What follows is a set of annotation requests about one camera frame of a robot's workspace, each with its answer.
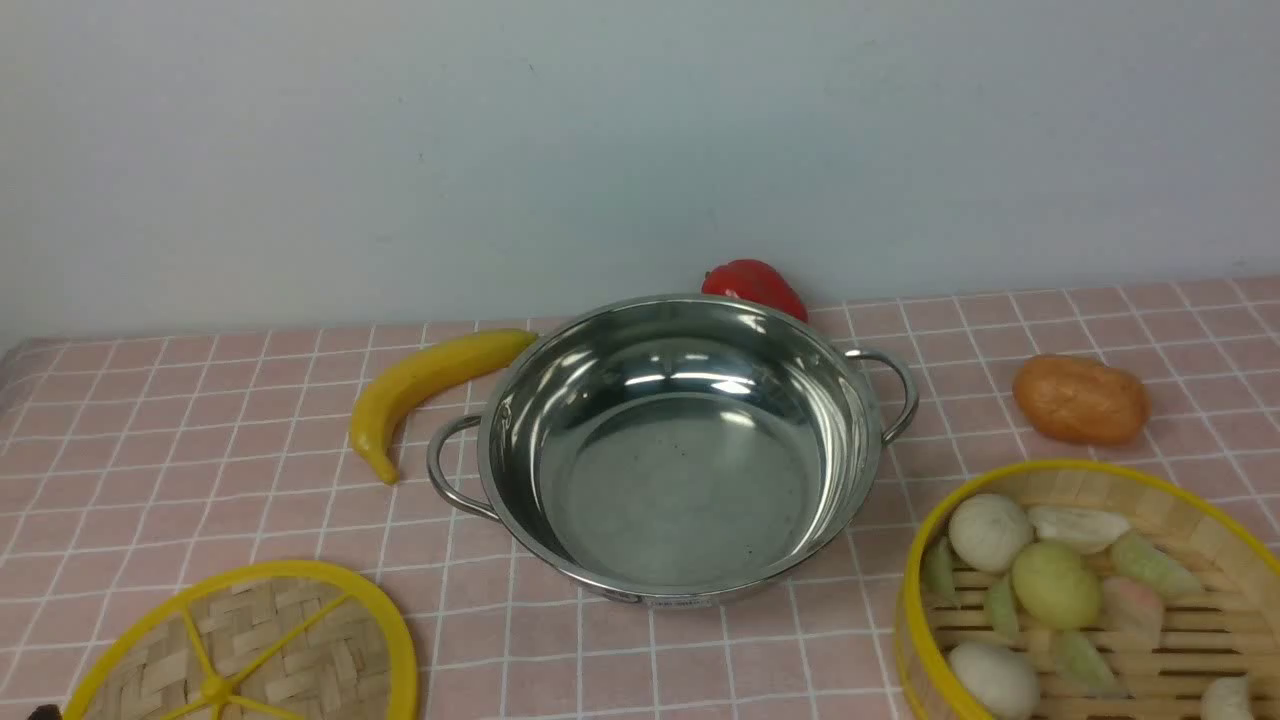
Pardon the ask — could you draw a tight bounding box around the yellow woven bamboo steamer lid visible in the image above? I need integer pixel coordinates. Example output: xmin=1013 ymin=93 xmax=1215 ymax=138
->
xmin=61 ymin=560 xmax=421 ymax=719

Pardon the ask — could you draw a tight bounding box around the yellow-rimmed bamboo steamer basket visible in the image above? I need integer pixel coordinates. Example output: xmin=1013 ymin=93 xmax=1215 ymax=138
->
xmin=893 ymin=459 xmax=1277 ymax=719

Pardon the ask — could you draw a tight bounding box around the stainless steel pot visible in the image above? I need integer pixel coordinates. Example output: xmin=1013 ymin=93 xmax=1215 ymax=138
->
xmin=426 ymin=293 xmax=919 ymax=609

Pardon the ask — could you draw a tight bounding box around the red bell pepper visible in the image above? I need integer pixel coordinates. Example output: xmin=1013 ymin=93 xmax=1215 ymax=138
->
xmin=700 ymin=258 xmax=809 ymax=323

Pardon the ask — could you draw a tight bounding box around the yellow plastic banana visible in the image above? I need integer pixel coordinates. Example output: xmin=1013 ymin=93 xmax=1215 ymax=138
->
xmin=348 ymin=329 xmax=538 ymax=486

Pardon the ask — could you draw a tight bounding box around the white round bun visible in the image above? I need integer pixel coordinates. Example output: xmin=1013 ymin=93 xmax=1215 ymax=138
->
xmin=948 ymin=493 xmax=1034 ymax=575
xmin=948 ymin=641 xmax=1041 ymax=719

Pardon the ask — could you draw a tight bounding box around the orange-brown potato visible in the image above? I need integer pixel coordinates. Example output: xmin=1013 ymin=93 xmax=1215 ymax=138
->
xmin=1012 ymin=354 xmax=1151 ymax=446

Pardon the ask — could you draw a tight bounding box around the green round bun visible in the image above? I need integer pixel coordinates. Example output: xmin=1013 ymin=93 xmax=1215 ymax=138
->
xmin=1011 ymin=541 xmax=1102 ymax=632

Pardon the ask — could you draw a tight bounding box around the white dumpling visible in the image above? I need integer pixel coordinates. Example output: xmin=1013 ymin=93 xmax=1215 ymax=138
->
xmin=1027 ymin=505 xmax=1132 ymax=556

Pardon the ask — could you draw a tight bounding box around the white round bun front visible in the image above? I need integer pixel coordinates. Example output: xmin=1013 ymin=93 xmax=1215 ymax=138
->
xmin=948 ymin=641 xmax=1041 ymax=719

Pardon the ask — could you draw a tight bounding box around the pink checked tablecloth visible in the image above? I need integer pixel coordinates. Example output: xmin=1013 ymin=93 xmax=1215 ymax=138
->
xmin=1 ymin=277 xmax=1277 ymax=719

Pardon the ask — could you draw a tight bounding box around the green dumpling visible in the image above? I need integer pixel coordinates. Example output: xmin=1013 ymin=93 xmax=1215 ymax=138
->
xmin=1108 ymin=530 xmax=1204 ymax=601

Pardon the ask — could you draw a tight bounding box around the pink dumpling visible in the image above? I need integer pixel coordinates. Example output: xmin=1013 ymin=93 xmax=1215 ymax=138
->
xmin=1101 ymin=577 xmax=1166 ymax=651

